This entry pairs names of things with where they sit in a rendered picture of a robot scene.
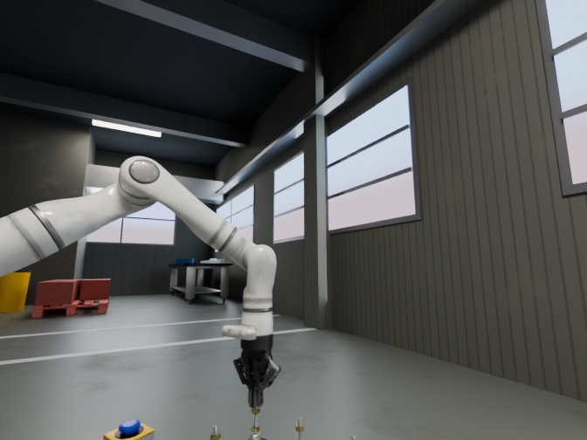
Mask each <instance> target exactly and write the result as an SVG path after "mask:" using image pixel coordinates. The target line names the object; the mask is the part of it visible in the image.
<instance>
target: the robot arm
mask: <svg viewBox="0 0 587 440"><path fill-rule="evenodd" d="M157 202H159V203H161V204H162V205H164V206H165V207H167V208H168V209H170V210H171V211H173V212H174V213H175V214H176V215H177V216H178V217H179V218H180V219H181V220H182V221H183V222H184V223H185V224H186V225H187V226H188V227H189V228H190V230H191V231H192V232H193V233H194V234H195V235H196V236H197V237H199V238H200V239H201V240H203V241H204V242H205V243H207V244H208V245H209V246H211V247H213V248H214V249H216V250H217V251H219V252H221V253H223V254H225V256H227V257H228V258H230V259H231V260H232V261H233V262H234V263H236V264H237V265H238V266H240V267H241V268H243V269H244V270H246V271H247V285H246V287H245V289H244V293H243V312H242V319H241V325H240V326H224V327H223V328H222V335H223V336H226V337H232V338H236V339H241V340H240V347H241V348H242V349H243V350H242V353H241V356H240V357H239V358H238V359H235V360H234V361H233V363H234V366H235V368H236V370H237V372H238V376H239V378H240V380H241V382H242V384H243V385H246V386H247V388H248V403H249V407H250V408H254V409H259V408H261V407H262V404H263V402H264V400H263V399H264V398H263V397H264V394H263V390H264V389H265V388H269V387H270V386H271V385H272V383H273V381H274V380H275V378H276V377H277V375H278V374H279V372H280V370H281V367H280V366H276V365H275V364H274V362H273V356H272V352H271V351H272V347H273V311H272V309H273V284H274V279H275V273H276V256H275V253H274V251H273V249H272V248H270V247H269V246H267V245H264V244H259V245H256V244H254V243H253V242H252V241H250V240H249V239H247V238H246V237H244V234H243V232H242V231H241V230H240V229H238V228H237V227H236V226H234V225H233V224H231V223H229V222H228V221H226V220H225V219H223V218H222V217H221V216H219V215H218V214H217V213H215V212H214V211H212V210H211V209H210V208H208V207H207V206H206V205H204V204H203V203H202V202H201V201H199V200H198V199H197V198H196V197H195V196H194V195H192V194H191V193H190V192H189V191H188V190H187V189H186V188H185V187H184V186H183V185H182V184H181V183H180V182H179V181H178V180H177V179H175V178H174V177H173V176H172V175H171V174H170V173H169V172H168V171H167V170H166V169H165V168H164V167H162V166H161V165H160V164H159V163H157V162H156V161H154V160H152V159H150V158H148V157H145V156H134V157H131V158H128V159H127V160H125V161H124V162H123V163H122V164H121V168H120V172H119V177H118V181H117V182H115V183H114V184H112V185H110V186H108V187H106V188H104V189H102V190H99V191H97V192H95V193H92V194H91V195H88V196H82V197H75V198H67V199H59V200H52V201H47V202H43V203H37V204H34V205H32V206H30V207H28V208H25V209H22V210H19V211H17V212H14V213H12V214H9V215H8V216H5V217H2V218H0V277H2V276H5V275H7V274H10V273H12V272H15V271H17V270H20V269H22V268H24V267H26V266H28V265H31V264H34V263H36V262H38V261H39V260H41V259H43V258H46V257H48V256H50V255H52V254H53V253H55V252H57V251H59V250H61V249H63V248H65V247H67V245H69V244H72V243H74V242H76V241H78V240H80V239H81V238H83V237H85V236H87V235H89V234H91V233H93V232H95V231H96V230H98V229H100V228H101V227H103V226H105V225H107V224H109V223H112V222H113V221H116V220H118V219H120V218H123V217H126V216H128V215H131V214H134V213H135V212H138V211H141V210H145V209H146V208H148V207H150V206H152V205H154V204H155V203H157ZM267 369H268V370H267ZM267 373H268V374H267ZM244 374H245V375H244ZM245 377H246V378H245Z"/></svg>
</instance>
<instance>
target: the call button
mask: <svg viewBox="0 0 587 440"><path fill-rule="evenodd" d="M140 427H141V421H139V420H135V419H134V420H128V421H126V422H124V423H122V424H121V425H120V426H119V432H120V433H121V435H123V436H129V435H133V434H134V433H136V432H137V431H138V429H139V428H140Z"/></svg>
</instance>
